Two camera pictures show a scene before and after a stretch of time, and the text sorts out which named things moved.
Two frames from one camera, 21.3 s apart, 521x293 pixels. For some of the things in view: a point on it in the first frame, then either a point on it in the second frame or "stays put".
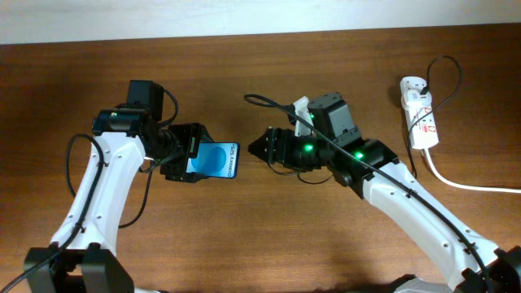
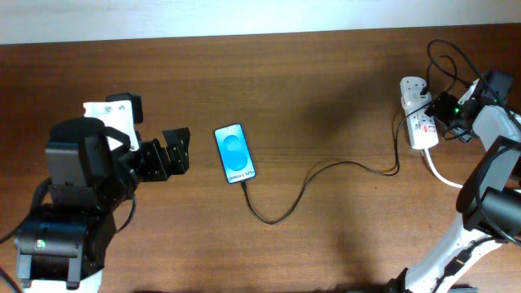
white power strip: (422, 129) stays put
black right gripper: (277, 137) → (442, 104)
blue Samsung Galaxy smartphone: (216, 159) → (234, 153)
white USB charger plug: (413, 99) stays put
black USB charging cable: (409, 155) → (426, 100)
